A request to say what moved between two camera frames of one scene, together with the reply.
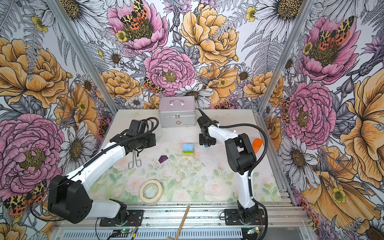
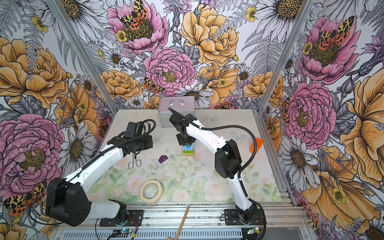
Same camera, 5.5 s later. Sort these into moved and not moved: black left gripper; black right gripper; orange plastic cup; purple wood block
Moved: black right gripper
Not moved: orange plastic cup; black left gripper; purple wood block
